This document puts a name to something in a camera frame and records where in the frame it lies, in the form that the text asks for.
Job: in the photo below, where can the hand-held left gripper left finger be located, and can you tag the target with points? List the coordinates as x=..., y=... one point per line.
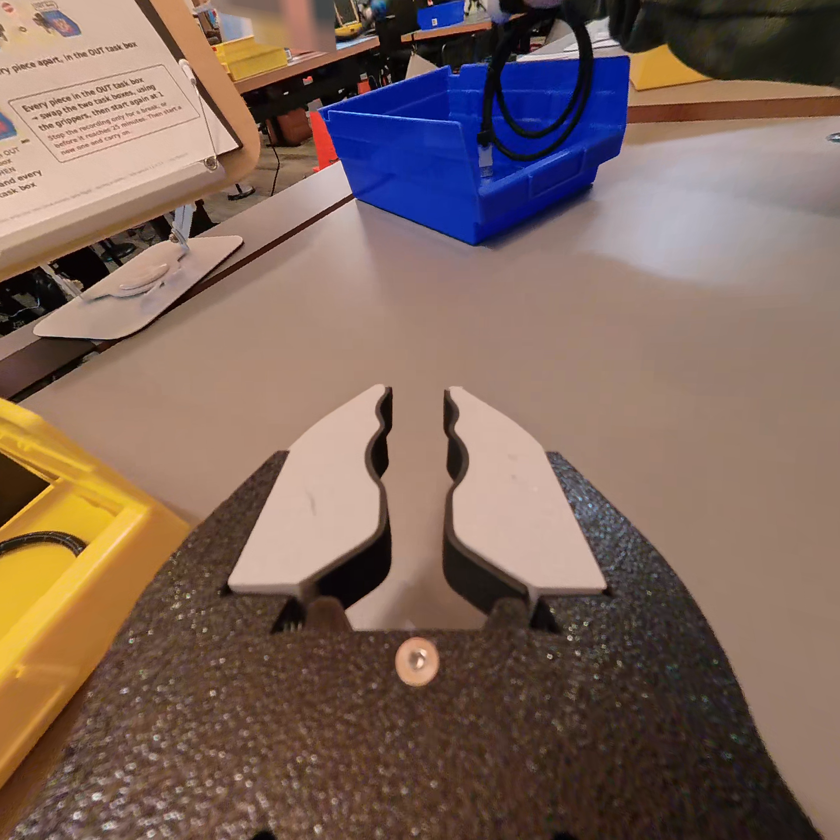
x=308, y=505

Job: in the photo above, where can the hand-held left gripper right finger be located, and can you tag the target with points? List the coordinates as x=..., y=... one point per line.
x=525, y=512

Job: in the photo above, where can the yellow plastic bin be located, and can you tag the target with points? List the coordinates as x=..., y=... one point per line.
x=663, y=72
x=253, y=59
x=79, y=623

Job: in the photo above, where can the blue plastic bin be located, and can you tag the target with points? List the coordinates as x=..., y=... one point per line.
x=443, y=14
x=426, y=177

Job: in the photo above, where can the person's right forearm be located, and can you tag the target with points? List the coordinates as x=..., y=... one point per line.
x=735, y=39

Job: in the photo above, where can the grey desk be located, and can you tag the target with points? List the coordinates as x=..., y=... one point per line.
x=590, y=328

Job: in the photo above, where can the silver board stand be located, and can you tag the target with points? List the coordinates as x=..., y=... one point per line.
x=131, y=308

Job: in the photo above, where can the orange traffic cone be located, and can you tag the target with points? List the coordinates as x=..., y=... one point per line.
x=323, y=148

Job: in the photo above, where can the instruction sheet on stand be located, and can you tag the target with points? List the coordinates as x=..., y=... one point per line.
x=236, y=118

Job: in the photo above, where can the printed instruction sheet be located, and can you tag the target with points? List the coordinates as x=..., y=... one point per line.
x=98, y=65

